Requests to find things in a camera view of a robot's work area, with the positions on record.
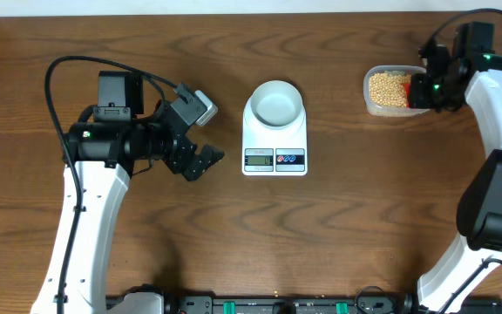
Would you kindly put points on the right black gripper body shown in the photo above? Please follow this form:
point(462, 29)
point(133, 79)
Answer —
point(433, 92)

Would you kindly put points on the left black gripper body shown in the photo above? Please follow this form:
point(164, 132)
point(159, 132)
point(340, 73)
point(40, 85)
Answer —
point(173, 151)

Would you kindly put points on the red measuring scoop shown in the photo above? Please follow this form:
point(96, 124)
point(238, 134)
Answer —
point(406, 87)

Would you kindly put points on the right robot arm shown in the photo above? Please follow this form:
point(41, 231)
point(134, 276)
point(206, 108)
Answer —
point(468, 74)

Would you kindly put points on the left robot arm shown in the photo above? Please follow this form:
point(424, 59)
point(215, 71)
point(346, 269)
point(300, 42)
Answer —
point(104, 145)

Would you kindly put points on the white digital kitchen scale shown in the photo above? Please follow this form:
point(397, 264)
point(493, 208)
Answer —
point(273, 151)

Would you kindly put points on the grey round bowl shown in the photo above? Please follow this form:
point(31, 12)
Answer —
point(277, 103)

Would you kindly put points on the soybeans in container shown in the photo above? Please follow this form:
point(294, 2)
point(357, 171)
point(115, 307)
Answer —
point(386, 89)

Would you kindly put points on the clear plastic container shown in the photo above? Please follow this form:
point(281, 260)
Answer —
point(387, 111)

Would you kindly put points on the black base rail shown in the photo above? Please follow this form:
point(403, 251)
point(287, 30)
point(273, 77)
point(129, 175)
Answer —
point(150, 299)

